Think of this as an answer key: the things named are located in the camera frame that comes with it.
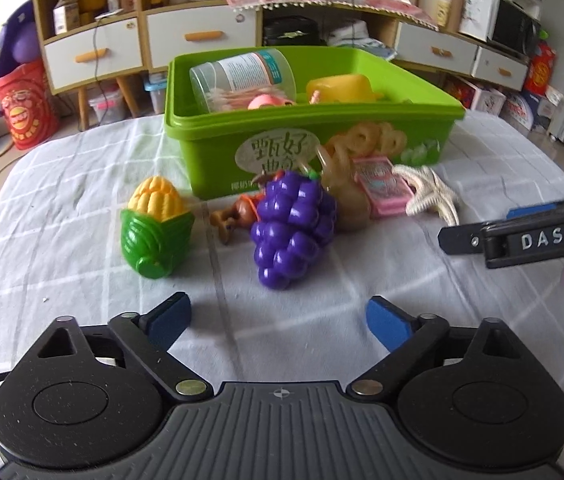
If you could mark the black bag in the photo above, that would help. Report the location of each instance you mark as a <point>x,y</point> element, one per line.
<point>289,32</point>

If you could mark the pink plastic toy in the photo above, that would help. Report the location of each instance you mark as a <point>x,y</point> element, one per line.
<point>264,102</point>

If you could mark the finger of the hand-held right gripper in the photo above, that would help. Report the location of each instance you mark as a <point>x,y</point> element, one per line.
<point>461,240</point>
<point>531,211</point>

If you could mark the purple toy grapes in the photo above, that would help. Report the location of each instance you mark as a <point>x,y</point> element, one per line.
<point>287,230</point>

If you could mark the clear plastic container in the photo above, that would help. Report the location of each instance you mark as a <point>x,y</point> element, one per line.
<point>107,109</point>

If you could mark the clear cotton swab jar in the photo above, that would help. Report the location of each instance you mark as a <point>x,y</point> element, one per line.
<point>247,75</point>

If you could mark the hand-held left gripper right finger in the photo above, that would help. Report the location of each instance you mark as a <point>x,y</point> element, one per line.
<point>389,324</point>

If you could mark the blue lidded plastic container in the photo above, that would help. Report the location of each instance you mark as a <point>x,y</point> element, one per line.
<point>157,92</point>

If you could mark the brown toy figure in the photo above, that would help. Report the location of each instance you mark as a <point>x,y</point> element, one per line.
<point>237,212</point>

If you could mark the wooden cabinet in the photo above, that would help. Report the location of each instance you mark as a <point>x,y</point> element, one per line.
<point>139,35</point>

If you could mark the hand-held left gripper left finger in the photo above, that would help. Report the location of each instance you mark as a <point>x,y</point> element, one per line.
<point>169,319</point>

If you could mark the yellow toy pot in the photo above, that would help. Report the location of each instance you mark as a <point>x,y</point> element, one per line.
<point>341,87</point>

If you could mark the pink card box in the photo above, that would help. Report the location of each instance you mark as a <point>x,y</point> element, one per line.
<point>381,187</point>

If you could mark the small cardboard box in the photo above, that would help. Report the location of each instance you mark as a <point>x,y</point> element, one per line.
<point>64,15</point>

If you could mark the red paper bag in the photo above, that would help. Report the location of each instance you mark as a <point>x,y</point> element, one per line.
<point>24,110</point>

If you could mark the green plastic storage box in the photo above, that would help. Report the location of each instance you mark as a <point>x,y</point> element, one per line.
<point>212,160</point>

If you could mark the red printed packet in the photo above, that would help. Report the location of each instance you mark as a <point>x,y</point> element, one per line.
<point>540,67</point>

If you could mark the black microwave oven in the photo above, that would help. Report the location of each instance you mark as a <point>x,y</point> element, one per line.
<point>514,30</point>

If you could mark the beige coral-shaped toy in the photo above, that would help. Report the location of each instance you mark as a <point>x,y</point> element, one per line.
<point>349,200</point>

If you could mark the white starfish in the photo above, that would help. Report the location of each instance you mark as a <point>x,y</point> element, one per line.
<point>431,192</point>

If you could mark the grey checked blanket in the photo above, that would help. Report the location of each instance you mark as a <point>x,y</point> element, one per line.
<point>62,200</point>

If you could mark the stack of folded cloths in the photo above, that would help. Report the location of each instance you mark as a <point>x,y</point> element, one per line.
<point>351,35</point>

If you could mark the purple plush toy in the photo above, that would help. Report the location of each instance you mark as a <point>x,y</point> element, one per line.
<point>17,45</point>

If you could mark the toy corn cob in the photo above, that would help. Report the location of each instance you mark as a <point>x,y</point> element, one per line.
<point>157,230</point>

